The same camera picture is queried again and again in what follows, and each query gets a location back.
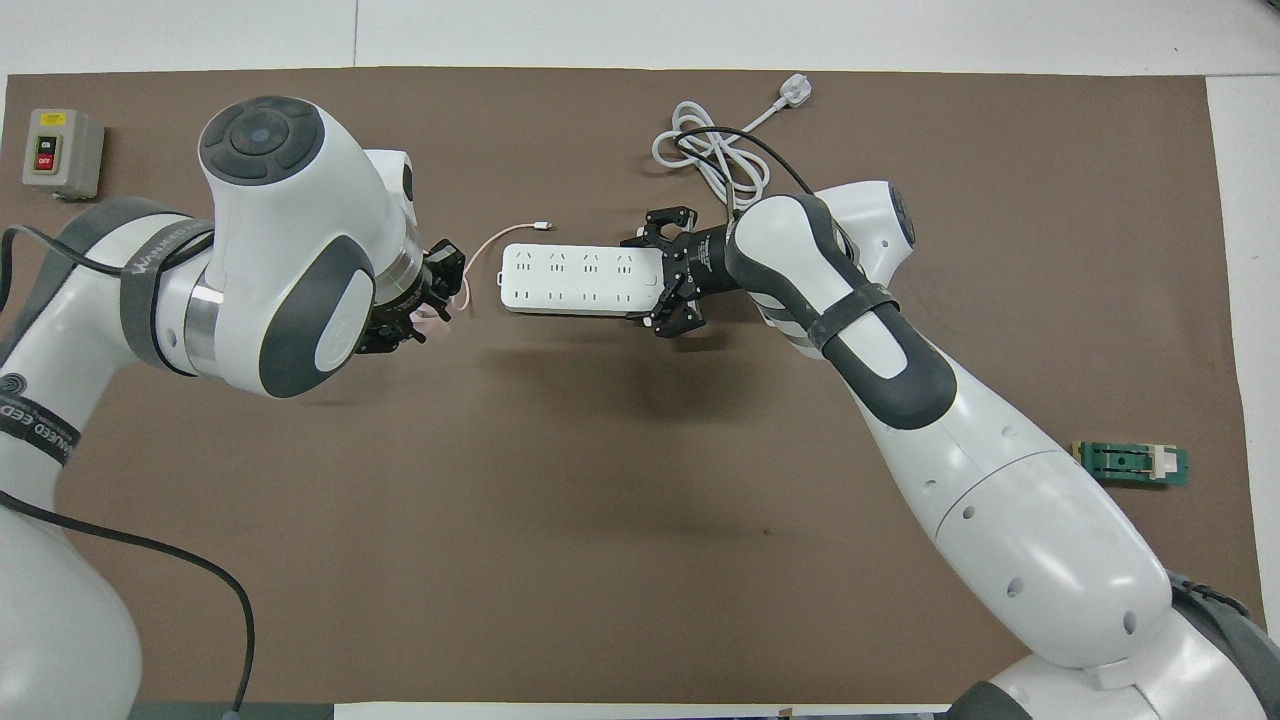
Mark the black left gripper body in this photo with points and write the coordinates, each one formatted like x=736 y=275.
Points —
x=400 y=305

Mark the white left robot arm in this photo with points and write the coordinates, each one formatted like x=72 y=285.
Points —
x=270 y=230

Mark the green knife switch yellow base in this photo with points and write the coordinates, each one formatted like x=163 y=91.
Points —
x=1130 y=465

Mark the pink wall charger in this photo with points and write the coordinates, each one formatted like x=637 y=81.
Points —
x=432 y=315

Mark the grey on off switch box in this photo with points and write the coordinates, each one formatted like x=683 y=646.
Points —
x=75 y=152

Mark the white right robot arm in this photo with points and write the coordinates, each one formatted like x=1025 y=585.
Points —
x=1000 y=500

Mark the white power strip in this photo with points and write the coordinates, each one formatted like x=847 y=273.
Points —
x=570 y=282

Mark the brown table mat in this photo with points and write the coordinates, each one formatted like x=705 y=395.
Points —
x=640 y=560

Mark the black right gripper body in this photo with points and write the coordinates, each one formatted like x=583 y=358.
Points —
x=705 y=265

